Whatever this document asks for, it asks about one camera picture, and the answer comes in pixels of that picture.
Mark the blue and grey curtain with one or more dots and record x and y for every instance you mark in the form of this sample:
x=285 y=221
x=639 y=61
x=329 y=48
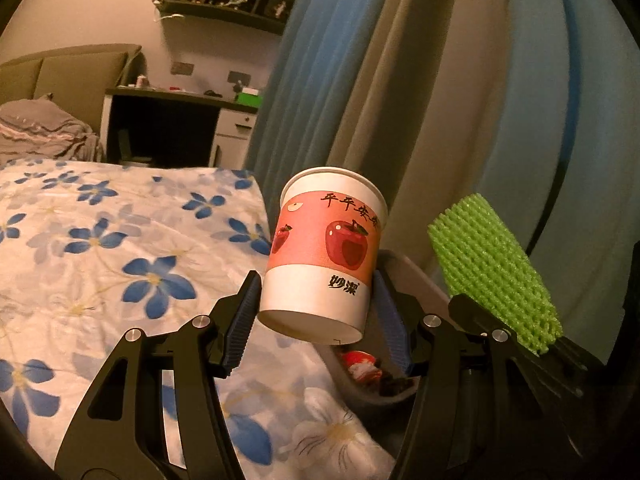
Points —
x=400 y=85

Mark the dark trash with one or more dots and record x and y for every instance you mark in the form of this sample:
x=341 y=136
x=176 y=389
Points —
x=360 y=362

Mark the green foam net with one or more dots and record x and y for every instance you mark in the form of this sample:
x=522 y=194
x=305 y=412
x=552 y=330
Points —
x=490 y=270

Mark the white apple print paper cup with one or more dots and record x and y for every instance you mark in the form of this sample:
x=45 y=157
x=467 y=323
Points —
x=320 y=255

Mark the dark desk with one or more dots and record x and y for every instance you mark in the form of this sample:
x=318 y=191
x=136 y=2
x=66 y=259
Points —
x=165 y=130

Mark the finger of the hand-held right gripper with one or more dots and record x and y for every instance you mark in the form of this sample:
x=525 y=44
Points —
x=555 y=365

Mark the grey wall socket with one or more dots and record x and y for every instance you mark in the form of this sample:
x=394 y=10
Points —
x=239 y=77
x=182 y=67

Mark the grey striped duvet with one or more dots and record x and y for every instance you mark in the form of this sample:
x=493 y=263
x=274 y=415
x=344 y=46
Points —
x=45 y=125

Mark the grey plastic bin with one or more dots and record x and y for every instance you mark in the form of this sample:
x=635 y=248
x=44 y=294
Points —
x=410 y=272

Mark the white drawer cabinet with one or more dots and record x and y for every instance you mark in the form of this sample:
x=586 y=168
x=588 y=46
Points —
x=232 y=135

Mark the green box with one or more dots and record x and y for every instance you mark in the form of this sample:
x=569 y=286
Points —
x=249 y=97

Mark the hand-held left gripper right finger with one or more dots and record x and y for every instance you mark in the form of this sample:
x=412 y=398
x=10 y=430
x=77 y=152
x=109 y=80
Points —
x=392 y=325

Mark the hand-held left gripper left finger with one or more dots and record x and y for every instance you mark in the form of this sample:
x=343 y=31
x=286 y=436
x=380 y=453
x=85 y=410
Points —
x=245 y=320

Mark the floral bed sheet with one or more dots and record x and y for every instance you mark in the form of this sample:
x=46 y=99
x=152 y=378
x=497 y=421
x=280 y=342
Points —
x=125 y=240

